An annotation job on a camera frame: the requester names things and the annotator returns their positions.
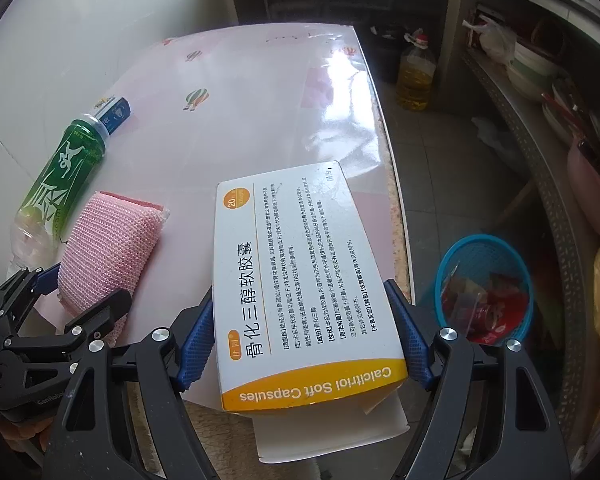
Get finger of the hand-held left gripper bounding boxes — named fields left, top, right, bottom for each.
left=0, top=262, right=63, bottom=333
left=5, top=290, right=133, bottom=358

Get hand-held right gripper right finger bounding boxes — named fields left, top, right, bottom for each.
left=382, top=279, right=568, bottom=480

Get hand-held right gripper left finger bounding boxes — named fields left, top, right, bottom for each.
left=47, top=287, right=218, bottom=480

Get clear plastic bag red print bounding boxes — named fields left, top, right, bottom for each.
left=440, top=265, right=487, bottom=332

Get pink knitted sponge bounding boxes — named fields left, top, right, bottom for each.
left=57, top=190, right=171, bottom=346

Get red snack wrapper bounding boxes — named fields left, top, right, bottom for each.
left=480, top=280, right=528, bottom=343

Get green plastic bottle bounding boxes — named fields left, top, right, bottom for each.
left=5, top=114, right=112, bottom=281

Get blue plastic basket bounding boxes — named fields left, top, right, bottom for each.
left=432, top=247, right=536, bottom=346

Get white and yellow medicine box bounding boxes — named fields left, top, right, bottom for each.
left=215, top=160, right=412, bottom=465

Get blue toothpaste box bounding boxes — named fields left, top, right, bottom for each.
left=91, top=96, right=132, bottom=135

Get person's left hand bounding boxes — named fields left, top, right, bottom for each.
left=0, top=412, right=47, bottom=457

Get white crumpled bag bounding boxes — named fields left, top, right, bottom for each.
left=472, top=117, right=516, bottom=151

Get cooking oil bottle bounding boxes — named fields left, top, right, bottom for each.
left=396, top=32, right=438, bottom=111

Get stack of white bowls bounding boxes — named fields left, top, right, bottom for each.
left=505, top=40, right=566, bottom=103

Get white plastic bag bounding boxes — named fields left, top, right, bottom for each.
left=462, top=15, right=518, bottom=63

